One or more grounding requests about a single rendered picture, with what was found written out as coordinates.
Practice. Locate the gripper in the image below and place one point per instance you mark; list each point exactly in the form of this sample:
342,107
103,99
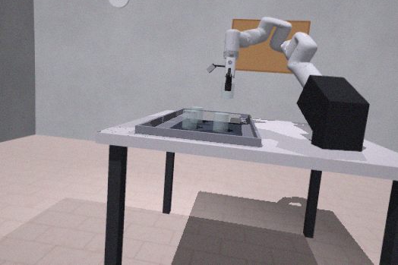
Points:
229,71

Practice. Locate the clear glass jar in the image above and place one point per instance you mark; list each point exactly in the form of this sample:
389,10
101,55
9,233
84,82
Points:
200,111
227,94
189,119
220,122

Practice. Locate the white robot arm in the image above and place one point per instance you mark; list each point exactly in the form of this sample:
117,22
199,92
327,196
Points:
301,47

